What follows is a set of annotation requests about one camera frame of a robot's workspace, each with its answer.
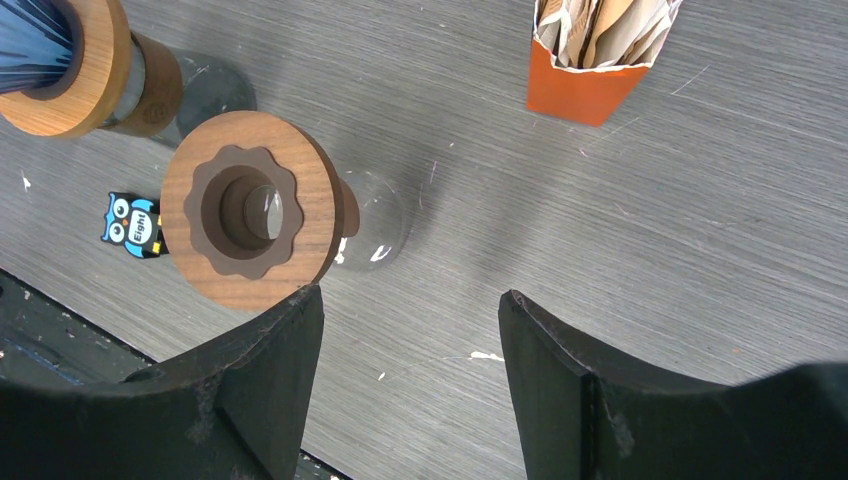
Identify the smoky glass carafe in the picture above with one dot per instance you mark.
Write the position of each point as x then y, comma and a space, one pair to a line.
170, 92

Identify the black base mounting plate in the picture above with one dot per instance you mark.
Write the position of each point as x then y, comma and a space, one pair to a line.
45, 343

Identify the blue glass dripper cone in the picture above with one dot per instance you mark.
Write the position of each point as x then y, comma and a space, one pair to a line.
36, 44

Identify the blue owl figure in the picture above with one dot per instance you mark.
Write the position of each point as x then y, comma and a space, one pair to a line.
134, 223

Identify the orange coffee filter box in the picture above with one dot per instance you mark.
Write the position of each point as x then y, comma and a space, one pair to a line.
587, 56

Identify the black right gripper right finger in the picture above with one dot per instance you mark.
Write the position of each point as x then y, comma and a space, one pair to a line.
587, 410

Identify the clear glass carafe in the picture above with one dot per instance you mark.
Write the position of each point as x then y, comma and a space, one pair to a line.
382, 227

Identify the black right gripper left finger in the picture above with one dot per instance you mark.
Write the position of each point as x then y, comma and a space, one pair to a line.
234, 407

